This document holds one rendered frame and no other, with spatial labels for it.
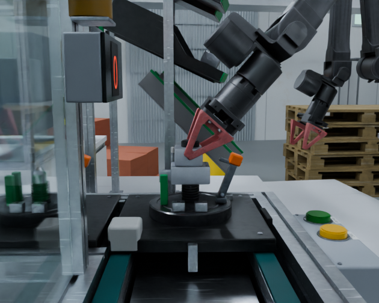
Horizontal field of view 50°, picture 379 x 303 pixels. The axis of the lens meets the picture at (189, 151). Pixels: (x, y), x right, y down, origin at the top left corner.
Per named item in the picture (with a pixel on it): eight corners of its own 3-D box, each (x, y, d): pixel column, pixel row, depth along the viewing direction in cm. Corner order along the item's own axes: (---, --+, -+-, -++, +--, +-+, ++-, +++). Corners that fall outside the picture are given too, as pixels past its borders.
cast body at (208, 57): (216, 81, 110) (227, 56, 109) (215, 81, 106) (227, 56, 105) (188, 67, 111) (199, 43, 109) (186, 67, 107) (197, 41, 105)
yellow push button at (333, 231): (340, 235, 65) (341, 223, 64) (351, 245, 61) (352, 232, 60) (315, 235, 65) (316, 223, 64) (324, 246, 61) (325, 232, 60)
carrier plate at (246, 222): (248, 202, 83) (248, 192, 82) (276, 252, 59) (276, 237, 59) (129, 204, 82) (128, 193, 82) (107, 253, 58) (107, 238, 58)
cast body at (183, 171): (208, 178, 71) (208, 138, 70) (210, 184, 67) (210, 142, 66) (159, 178, 71) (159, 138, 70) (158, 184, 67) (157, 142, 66)
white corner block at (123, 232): (142, 241, 63) (142, 216, 62) (140, 253, 58) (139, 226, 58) (112, 241, 63) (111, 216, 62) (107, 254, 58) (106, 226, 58)
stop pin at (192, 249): (197, 268, 59) (197, 241, 58) (197, 272, 58) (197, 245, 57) (187, 268, 59) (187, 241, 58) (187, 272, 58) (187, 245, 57)
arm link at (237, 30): (312, 30, 65) (283, 48, 73) (260, -22, 63) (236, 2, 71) (272, 85, 62) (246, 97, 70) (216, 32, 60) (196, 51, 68)
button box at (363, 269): (328, 245, 74) (331, 212, 73) (387, 309, 53) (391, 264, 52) (290, 246, 74) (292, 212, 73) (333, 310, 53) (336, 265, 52)
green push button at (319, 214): (325, 220, 72) (325, 209, 71) (333, 228, 68) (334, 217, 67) (302, 220, 71) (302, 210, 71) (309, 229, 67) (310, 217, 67)
